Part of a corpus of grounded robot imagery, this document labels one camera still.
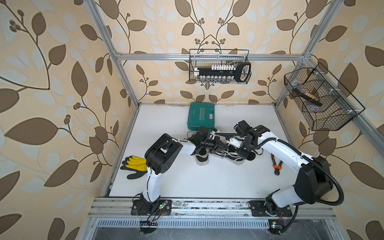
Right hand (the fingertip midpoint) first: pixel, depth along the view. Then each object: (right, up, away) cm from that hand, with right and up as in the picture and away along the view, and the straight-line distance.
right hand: (241, 152), depth 84 cm
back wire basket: (-27, +55, +12) cm, 62 cm away
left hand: (-8, +4, 0) cm, 9 cm away
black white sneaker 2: (-7, -1, 0) cm, 7 cm away
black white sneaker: (-22, -3, 0) cm, 22 cm away
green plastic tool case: (-22, +22, +24) cm, 40 cm away
